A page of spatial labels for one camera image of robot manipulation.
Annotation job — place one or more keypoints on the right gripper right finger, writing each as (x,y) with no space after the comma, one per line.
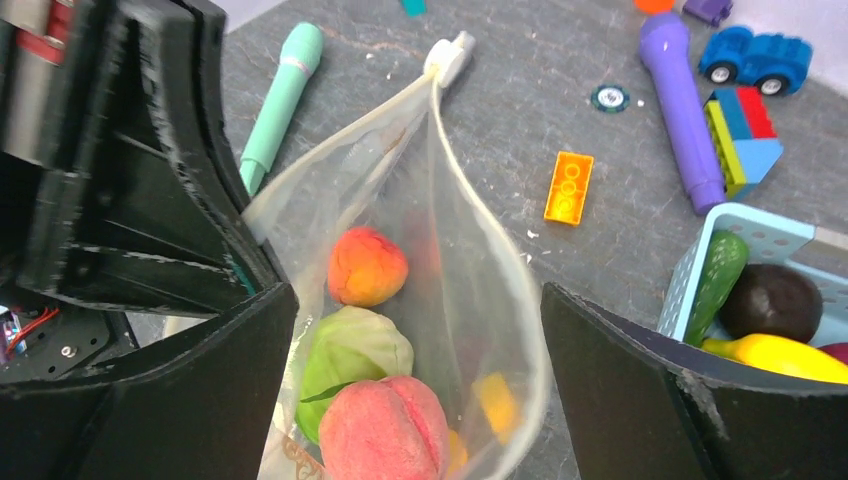
(640,405)

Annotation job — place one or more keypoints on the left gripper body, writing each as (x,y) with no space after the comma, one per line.
(94,218)

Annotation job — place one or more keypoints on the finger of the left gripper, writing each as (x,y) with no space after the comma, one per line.
(185,166)

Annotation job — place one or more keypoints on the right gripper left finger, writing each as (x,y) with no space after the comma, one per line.
(196,405)

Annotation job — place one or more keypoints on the yellow banana bunch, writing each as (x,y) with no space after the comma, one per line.
(780,355)

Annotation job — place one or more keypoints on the green cabbage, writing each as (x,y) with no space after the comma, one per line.
(350,345)

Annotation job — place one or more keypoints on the light blue plastic basket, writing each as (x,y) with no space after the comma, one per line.
(817,252)

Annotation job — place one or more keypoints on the clear dotted zip bag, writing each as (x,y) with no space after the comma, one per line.
(470,306)

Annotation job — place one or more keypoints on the yellow oval block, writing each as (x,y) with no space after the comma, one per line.
(494,418)

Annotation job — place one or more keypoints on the dark avocado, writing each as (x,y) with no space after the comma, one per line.
(772,299)

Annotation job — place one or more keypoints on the green cucumber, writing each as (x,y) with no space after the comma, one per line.
(727,256)

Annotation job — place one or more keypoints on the red sweet potato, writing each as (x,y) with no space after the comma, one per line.
(838,351)

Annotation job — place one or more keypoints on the teal toy microphone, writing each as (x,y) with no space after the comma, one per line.
(299,58)

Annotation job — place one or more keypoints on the orange lego brick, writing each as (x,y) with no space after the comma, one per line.
(568,188)

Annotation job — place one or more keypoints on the multicolour block stack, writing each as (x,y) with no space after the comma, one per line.
(746,143)

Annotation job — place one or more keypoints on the round poker chip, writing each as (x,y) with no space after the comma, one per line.
(610,98)

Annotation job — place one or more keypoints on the teal small block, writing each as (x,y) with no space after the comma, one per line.
(414,7)

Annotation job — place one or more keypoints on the purple toy microphone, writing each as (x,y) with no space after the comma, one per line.
(664,50)

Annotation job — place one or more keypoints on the blue toy car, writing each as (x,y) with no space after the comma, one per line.
(775,64)

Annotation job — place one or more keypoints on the orange shape block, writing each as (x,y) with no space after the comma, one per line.
(654,7)

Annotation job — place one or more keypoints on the purple small block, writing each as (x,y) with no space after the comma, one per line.
(711,12)

